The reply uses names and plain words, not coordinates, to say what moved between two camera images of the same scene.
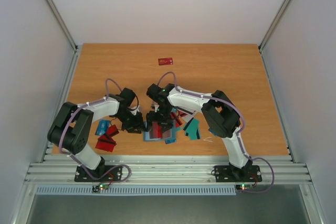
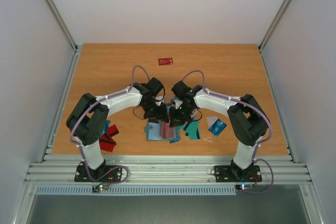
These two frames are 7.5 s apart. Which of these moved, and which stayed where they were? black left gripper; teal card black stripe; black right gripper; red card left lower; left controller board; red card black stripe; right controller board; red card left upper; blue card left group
Moved: red card black stripe; black left gripper; black right gripper
Stayed: blue card left group; teal card black stripe; left controller board; red card left upper; right controller board; red card left lower
